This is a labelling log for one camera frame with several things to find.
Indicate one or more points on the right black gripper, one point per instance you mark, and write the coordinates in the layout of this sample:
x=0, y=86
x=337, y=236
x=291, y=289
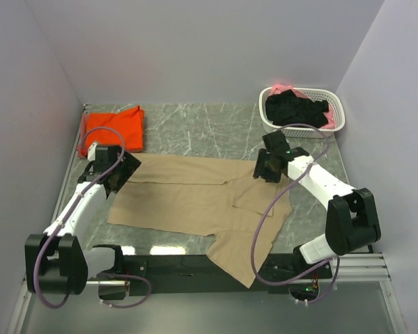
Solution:
x=259, y=170

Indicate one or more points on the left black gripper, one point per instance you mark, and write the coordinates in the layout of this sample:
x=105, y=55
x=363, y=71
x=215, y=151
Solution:
x=129, y=164

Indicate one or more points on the beige t-shirt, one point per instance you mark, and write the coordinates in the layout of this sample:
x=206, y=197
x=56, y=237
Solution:
x=206, y=196

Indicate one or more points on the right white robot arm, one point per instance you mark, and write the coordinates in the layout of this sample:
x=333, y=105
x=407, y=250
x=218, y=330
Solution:
x=352, y=219

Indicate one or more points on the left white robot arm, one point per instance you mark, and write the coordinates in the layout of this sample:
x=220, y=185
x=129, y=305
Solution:
x=55, y=260

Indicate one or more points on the folded dusty pink t-shirt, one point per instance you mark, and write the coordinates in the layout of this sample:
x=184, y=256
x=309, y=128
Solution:
x=82, y=146

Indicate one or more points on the folded orange t-shirt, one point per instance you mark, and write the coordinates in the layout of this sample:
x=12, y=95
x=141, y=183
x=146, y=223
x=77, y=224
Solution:
x=108, y=128

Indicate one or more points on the black t-shirt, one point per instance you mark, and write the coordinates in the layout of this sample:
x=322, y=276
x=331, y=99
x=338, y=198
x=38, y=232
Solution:
x=294, y=109

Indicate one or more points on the pink t-shirt in basket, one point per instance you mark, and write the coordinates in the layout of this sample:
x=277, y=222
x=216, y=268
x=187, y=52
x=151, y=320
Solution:
x=280, y=88

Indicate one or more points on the white plastic laundry basket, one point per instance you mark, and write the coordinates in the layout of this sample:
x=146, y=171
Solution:
x=336, y=113

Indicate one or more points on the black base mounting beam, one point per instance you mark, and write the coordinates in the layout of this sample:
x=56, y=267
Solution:
x=169, y=274

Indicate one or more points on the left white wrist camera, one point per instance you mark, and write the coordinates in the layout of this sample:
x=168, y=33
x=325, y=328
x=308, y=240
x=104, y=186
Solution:
x=91, y=152

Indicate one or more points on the aluminium table frame rail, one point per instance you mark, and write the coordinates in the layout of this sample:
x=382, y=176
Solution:
x=24, y=297

